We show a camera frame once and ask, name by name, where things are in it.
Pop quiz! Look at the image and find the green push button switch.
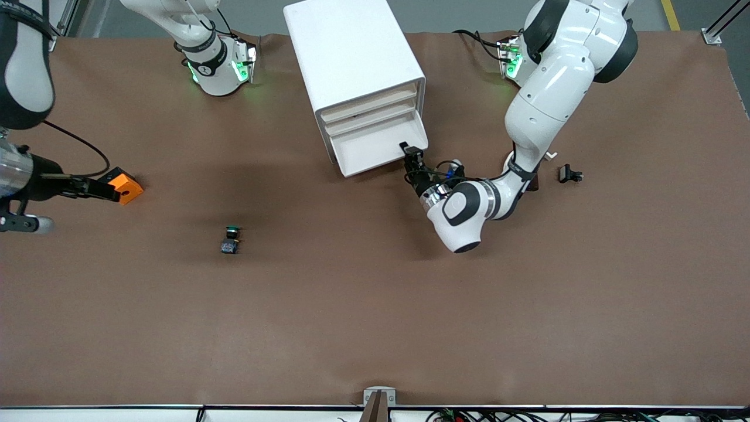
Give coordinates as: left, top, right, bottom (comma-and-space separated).
220, 224, 244, 255

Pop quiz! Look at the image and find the orange block with black side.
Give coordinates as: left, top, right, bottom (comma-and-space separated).
98, 166, 144, 206

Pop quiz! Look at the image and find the white curved plastic piece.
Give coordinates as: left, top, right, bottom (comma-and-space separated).
503, 150, 557, 176

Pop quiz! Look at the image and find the brown table mat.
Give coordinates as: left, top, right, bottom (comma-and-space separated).
0, 29, 750, 409

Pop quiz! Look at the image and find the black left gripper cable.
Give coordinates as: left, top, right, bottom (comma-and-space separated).
421, 161, 469, 183

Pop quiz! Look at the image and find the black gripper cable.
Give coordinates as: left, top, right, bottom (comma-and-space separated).
421, 161, 469, 183
41, 120, 111, 178

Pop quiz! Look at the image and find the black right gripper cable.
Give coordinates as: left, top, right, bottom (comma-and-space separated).
41, 120, 111, 178

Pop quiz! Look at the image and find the black arm base cable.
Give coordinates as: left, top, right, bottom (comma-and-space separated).
452, 28, 517, 63

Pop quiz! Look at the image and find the aluminium frame profile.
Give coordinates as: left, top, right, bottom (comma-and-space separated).
35, 0, 80, 52
701, 0, 750, 45

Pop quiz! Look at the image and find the grey metal bracket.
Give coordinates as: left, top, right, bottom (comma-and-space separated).
363, 387, 397, 407

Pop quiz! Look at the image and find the white table edge rail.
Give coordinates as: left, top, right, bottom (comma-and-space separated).
0, 405, 750, 422

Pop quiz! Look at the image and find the bundle of mixed cables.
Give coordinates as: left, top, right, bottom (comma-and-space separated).
427, 408, 750, 422

